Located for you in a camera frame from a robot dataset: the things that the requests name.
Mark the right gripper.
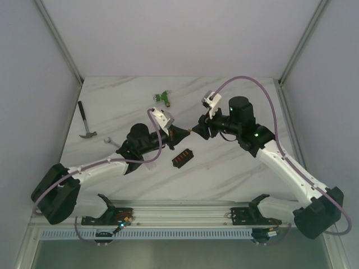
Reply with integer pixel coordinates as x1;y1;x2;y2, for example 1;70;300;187
192;105;241;140

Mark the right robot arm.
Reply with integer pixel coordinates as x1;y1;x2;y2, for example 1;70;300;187
192;95;344;239

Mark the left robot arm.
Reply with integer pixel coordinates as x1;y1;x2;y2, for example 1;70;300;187
31;123;190;225

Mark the silver open-end wrench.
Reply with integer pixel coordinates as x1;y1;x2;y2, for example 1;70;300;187
103;137;121;148

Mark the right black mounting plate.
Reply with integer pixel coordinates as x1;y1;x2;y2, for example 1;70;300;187
230;207;282;226

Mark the black mounting plate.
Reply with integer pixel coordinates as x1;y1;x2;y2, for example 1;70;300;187
230;207;282;226
81;207;133;226

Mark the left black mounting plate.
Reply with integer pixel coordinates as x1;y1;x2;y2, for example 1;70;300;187
81;207;133;226

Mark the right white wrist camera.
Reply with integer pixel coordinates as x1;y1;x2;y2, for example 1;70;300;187
201;91;222;119

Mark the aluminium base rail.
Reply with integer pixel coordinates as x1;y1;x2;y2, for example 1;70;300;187
29;199;335;226

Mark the claw hammer black handle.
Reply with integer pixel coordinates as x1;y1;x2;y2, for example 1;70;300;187
77;101;98;140

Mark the white slotted cable duct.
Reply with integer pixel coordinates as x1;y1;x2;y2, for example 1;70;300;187
39;227;320;241

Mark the right aluminium frame post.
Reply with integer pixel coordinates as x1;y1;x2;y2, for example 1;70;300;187
278;0;331;87

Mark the aluminium frame post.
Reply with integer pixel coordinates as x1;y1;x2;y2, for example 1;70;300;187
278;0;331;87
33;0;84;86

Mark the left aluminium frame post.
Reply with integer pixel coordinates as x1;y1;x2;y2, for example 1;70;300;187
33;0;84;86

